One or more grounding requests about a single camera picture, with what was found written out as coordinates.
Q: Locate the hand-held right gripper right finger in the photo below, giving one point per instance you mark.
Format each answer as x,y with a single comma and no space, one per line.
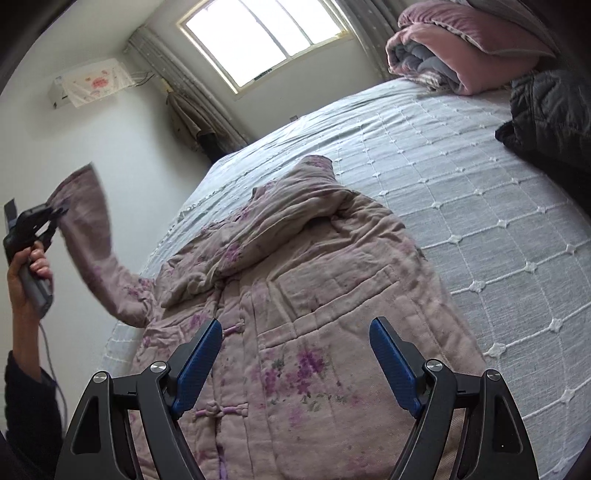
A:
392,364

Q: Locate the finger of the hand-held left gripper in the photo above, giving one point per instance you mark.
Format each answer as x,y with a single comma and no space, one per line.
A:
57,217

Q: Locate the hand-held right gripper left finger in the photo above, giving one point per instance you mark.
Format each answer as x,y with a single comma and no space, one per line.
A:
198,364

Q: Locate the floral padded jacket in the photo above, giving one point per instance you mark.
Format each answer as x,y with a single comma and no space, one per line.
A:
286,332

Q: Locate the person's left forearm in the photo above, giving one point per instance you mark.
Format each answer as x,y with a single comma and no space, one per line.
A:
27,397

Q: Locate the person's left hand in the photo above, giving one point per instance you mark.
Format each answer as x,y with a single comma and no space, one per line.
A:
25,286

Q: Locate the covered air conditioner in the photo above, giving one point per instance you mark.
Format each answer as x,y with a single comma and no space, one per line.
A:
87,83

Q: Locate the white quilted bedspread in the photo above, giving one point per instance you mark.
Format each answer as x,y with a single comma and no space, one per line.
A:
461,221

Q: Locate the hanging beige garment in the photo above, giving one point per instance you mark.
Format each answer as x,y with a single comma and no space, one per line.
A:
184,120

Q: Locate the grey curtain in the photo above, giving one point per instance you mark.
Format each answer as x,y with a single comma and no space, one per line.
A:
194,87

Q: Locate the window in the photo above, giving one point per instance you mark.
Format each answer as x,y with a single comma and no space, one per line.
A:
268,37

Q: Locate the black padded jacket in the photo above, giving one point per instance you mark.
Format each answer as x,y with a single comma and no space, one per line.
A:
549,115

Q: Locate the folded pink quilt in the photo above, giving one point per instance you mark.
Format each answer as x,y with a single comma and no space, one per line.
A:
461,50

